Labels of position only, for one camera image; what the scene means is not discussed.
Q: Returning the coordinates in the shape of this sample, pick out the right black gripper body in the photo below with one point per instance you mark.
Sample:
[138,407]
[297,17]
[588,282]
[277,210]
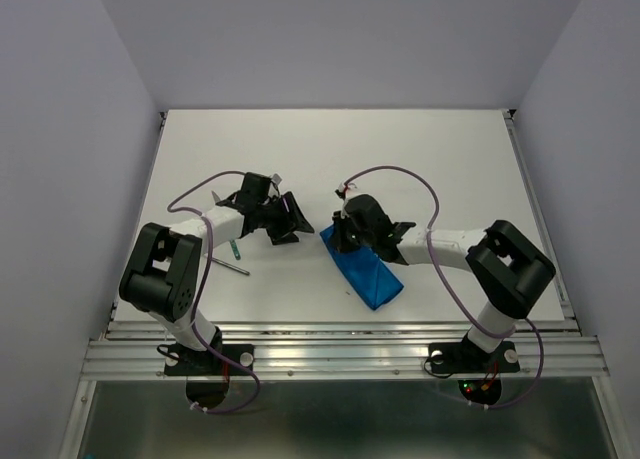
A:
[347,236]

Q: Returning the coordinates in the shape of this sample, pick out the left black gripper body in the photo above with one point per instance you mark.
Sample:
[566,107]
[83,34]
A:
[275,219]

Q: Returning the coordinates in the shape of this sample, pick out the blue cloth napkin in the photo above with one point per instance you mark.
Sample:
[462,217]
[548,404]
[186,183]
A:
[366,273]

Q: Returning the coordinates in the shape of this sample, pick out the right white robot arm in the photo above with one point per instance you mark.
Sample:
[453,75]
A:
[512,272]

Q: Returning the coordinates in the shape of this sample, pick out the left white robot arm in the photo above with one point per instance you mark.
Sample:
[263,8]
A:
[162,276]

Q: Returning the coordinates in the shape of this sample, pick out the silver metal fork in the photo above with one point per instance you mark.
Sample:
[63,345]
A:
[229,266]

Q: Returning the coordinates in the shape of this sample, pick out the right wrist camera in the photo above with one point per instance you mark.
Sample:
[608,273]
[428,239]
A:
[346,192]

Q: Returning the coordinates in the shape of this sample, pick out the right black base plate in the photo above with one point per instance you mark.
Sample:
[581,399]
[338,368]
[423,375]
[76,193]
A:
[451,358]

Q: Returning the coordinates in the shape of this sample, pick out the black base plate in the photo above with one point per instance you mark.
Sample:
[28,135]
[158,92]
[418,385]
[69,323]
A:
[183,362]
[451,358]

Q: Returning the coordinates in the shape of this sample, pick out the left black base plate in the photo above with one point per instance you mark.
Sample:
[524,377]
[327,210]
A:
[183,362]

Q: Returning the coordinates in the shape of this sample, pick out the aluminium rail frame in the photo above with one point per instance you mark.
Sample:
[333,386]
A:
[349,390]

